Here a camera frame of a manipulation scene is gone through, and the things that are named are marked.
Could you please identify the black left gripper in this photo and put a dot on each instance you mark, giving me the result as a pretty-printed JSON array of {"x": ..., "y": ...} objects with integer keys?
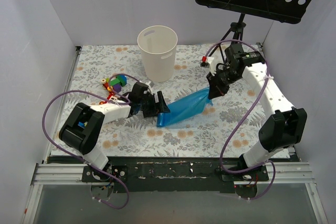
[{"x": 156, "y": 104}]

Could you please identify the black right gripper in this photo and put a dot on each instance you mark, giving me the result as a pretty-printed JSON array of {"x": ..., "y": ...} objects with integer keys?
[{"x": 219, "y": 83}]

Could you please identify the blue plastic trash bag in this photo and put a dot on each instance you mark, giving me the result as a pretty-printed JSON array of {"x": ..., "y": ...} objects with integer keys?
[{"x": 185, "y": 108}]

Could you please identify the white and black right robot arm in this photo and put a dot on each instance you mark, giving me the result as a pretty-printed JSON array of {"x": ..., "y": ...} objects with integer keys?
[{"x": 285, "y": 123}]

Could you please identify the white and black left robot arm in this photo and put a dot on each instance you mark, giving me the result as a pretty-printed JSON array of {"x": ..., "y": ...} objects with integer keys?
[{"x": 82, "y": 128}]

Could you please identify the white cylindrical trash bin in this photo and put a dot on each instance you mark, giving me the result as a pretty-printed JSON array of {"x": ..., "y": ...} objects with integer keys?
[{"x": 157, "y": 46}]

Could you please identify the colourful toy block pile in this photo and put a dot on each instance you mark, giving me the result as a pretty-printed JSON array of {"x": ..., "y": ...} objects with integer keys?
[{"x": 114, "y": 85}]

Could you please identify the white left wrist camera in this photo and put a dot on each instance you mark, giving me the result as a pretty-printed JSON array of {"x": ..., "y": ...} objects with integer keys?
[{"x": 150, "y": 84}]

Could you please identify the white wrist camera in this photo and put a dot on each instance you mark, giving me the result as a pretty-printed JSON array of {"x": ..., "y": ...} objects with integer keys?
[
  {"x": 210, "y": 63},
  {"x": 150, "y": 84}
]

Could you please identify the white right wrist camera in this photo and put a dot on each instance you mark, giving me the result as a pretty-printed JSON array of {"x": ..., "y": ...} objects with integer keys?
[{"x": 210, "y": 63}]

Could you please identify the black scratched base plate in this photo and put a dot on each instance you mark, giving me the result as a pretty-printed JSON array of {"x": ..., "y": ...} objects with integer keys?
[{"x": 142, "y": 174}]

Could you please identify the aluminium rail frame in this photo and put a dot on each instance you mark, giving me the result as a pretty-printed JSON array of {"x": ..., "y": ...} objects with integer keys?
[{"x": 284, "y": 192}]

